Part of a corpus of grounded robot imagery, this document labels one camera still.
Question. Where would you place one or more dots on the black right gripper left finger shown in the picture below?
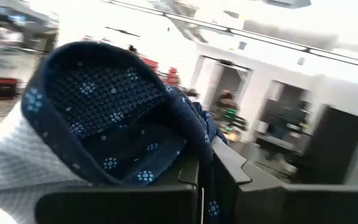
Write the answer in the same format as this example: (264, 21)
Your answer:
(120, 205)

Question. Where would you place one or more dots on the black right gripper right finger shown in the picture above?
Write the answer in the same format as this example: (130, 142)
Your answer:
(291, 205)

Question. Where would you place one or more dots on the navy dotted garment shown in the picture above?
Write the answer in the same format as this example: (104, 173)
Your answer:
(104, 102)

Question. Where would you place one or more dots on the light grey knit garment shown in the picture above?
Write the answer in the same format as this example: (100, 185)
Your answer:
(17, 161)

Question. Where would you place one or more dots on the dark cabinet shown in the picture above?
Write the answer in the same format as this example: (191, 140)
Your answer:
(334, 146)

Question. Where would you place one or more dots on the person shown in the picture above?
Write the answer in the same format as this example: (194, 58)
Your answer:
(227, 104)

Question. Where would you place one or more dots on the red box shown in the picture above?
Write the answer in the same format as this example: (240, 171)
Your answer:
(0, 88)

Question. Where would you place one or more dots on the black ceiling rail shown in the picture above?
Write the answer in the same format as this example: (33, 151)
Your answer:
(238, 32)

